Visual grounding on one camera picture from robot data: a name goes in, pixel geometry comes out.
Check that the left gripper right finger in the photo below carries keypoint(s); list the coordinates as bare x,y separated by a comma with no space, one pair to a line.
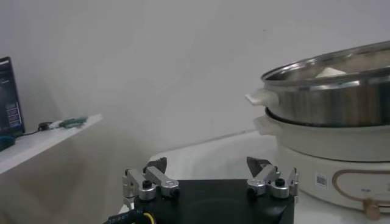
268,175

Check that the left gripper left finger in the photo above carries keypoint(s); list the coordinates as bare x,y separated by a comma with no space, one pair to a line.
152,176

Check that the blue computer mouse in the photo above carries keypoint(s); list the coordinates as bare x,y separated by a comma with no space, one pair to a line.
5,143

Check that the perforated steel steamer basket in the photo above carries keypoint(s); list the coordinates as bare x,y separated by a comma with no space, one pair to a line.
320,103

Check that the white electric cooker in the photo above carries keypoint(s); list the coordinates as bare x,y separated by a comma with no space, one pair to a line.
304,170

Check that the green grey small device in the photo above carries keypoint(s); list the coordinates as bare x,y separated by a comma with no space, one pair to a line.
73,122

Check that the small white adapter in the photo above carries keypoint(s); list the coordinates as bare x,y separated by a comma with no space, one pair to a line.
55,124

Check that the white side table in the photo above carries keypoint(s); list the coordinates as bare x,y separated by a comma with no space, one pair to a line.
36,146

